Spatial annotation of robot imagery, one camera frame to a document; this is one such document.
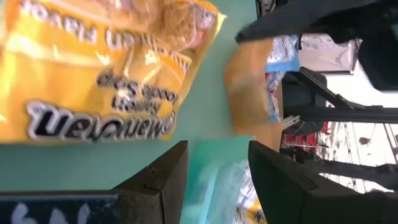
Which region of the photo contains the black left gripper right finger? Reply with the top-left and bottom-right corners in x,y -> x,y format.
248,139 -> 398,224

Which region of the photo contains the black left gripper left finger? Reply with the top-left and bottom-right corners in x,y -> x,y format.
112,139 -> 190,224

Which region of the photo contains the blue Maruchan ramen pack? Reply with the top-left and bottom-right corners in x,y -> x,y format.
264,34 -> 302,124
180,157 -> 269,224

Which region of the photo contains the yellow Maruchan ramen pack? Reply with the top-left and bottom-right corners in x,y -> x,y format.
0,0 -> 227,146

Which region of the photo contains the orange plastic tray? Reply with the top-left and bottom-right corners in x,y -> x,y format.
224,39 -> 284,153

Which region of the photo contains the black aluminium table frame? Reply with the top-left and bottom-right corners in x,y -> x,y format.
281,67 -> 398,194

